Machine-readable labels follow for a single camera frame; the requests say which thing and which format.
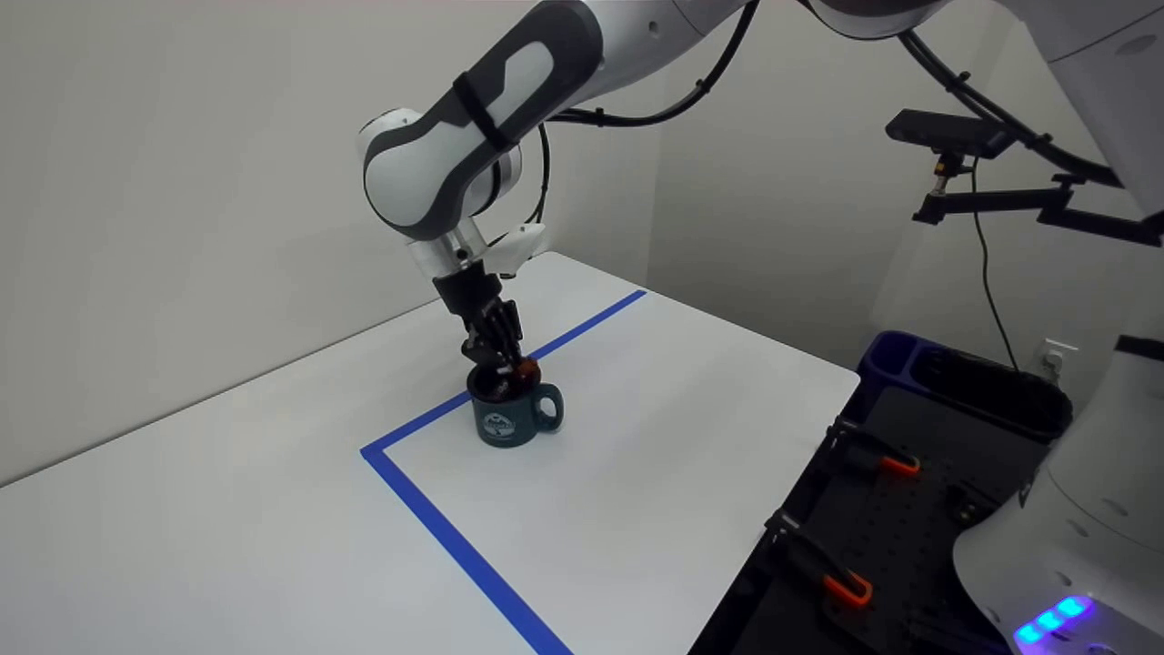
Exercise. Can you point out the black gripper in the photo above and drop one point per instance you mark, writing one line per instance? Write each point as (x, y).
(467, 296)

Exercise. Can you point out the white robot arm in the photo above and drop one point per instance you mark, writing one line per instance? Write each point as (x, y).
(450, 170)

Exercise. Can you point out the blue tape line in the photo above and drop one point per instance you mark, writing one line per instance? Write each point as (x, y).
(456, 529)

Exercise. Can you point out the black exterior camera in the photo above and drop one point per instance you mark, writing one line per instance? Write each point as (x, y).
(946, 130)

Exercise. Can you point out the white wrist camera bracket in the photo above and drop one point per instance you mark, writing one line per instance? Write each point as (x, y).
(513, 250)

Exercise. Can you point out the white wall outlet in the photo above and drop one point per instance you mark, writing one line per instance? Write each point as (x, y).
(1056, 359)

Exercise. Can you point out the black side table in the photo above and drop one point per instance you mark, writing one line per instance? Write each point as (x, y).
(895, 534)

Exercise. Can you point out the dark blue mug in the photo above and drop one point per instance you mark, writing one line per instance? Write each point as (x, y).
(512, 420)

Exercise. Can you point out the blue storage bin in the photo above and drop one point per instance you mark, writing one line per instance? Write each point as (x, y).
(959, 368)

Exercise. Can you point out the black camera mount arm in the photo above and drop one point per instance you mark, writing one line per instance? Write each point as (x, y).
(1032, 201)

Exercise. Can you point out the marker with orange cap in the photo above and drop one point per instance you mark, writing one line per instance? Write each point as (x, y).
(525, 368)

